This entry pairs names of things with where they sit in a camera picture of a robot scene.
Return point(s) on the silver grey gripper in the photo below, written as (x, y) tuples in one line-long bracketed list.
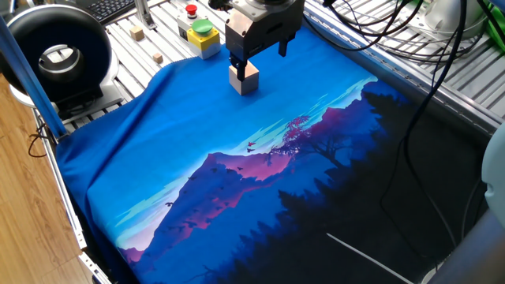
[(256, 31)]

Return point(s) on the large wooden cube block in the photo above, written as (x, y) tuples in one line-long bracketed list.
[(250, 83)]

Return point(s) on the silver robot arm, light-blue caps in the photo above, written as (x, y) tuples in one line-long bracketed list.
[(473, 252)]

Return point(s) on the yellow box with green button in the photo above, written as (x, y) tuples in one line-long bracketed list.
[(203, 39)]

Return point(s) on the grey box with red button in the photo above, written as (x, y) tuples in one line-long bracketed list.
[(184, 23)]

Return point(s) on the blue mountain print cloth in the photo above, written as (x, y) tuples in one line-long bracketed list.
[(197, 138)]

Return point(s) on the tiny wooden cube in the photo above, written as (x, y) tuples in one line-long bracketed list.
[(158, 58)]

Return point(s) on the small wooden cube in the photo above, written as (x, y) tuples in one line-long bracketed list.
[(137, 33)]

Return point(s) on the black keyboard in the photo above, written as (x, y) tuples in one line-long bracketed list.
[(110, 8)]

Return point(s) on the white dome device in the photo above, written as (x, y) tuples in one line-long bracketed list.
[(450, 16)]

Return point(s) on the green plastic object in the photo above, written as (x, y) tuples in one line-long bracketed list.
[(498, 27)]

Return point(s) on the silver table edge profile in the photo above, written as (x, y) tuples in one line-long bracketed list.
[(65, 205)]

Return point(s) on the silver metal bracket post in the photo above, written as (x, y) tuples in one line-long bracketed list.
[(145, 16)]

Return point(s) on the aluminium frame rail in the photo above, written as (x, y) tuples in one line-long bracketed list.
[(414, 79)]

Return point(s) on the blue metal post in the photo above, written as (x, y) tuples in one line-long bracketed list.
[(27, 83)]

